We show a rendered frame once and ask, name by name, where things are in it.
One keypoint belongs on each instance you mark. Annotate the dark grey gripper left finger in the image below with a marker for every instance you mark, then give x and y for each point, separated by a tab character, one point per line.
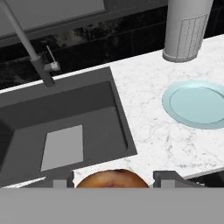
62	179

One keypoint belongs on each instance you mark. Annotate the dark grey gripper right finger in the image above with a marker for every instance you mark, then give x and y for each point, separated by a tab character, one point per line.
163	178

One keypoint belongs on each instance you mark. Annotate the light blue plate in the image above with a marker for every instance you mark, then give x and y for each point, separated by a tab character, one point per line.
198	105

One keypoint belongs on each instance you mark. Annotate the dark grey sink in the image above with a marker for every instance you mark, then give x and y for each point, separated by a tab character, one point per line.
64	128

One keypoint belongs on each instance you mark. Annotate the grey tap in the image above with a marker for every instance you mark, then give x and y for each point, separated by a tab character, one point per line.
32	49

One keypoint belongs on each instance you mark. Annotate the grey cylindrical container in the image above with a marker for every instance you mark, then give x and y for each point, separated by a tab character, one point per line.
186	29

